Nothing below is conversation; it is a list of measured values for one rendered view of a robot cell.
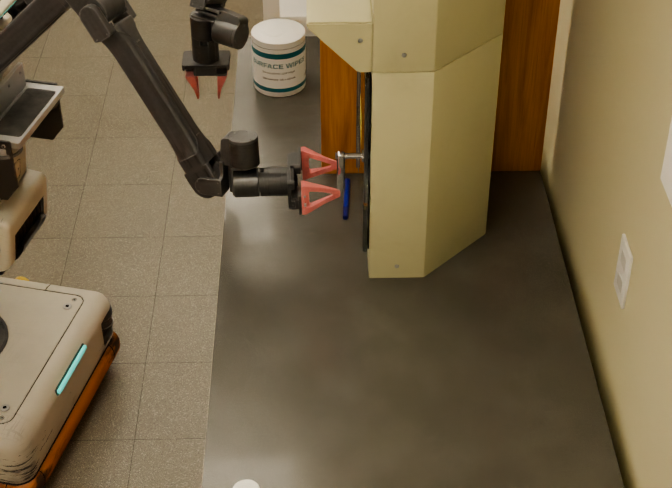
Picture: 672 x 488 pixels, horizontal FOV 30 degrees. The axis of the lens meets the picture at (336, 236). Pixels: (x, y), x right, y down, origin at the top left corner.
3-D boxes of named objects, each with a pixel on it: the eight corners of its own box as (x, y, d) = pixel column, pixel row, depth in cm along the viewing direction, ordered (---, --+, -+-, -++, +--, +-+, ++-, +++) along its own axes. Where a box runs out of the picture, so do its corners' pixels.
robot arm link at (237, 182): (231, 189, 246) (229, 202, 241) (228, 157, 243) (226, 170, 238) (266, 188, 246) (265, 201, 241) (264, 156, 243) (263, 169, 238)
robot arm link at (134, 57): (99, -5, 239) (71, 14, 230) (121, -17, 237) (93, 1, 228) (218, 183, 251) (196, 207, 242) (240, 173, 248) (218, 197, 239)
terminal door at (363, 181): (361, 169, 272) (363, 2, 248) (366, 256, 248) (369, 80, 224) (358, 169, 272) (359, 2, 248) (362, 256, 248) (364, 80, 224)
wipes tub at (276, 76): (306, 70, 316) (305, 17, 307) (306, 97, 306) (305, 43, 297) (254, 71, 316) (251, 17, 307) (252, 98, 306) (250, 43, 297)
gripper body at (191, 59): (229, 72, 271) (227, 42, 266) (182, 73, 270) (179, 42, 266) (230, 57, 276) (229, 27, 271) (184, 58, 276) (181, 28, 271)
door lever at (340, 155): (363, 194, 243) (362, 186, 245) (363, 153, 237) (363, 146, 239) (335, 194, 243) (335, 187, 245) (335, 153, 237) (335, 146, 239)
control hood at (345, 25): (365, -10, 248) (365, -57, 242) (372, 73, 222) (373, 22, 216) (306, -9, 247) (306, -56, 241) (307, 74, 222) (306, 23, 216)
